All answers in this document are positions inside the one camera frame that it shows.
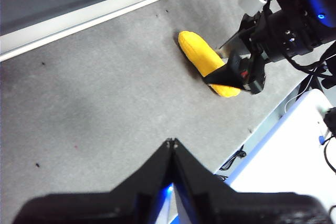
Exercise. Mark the yellow corn cob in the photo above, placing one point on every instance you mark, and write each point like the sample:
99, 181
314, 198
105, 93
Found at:
197, 51

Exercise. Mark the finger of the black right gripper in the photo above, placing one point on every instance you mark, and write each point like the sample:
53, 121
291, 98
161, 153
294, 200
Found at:
241, 41
231, 75

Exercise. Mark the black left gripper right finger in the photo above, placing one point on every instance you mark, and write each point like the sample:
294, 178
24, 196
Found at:
236, 208

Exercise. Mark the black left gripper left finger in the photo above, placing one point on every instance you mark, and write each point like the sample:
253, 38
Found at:
105, 208

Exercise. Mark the white blue-edged robot cart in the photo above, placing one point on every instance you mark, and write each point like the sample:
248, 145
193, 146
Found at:
283, 161

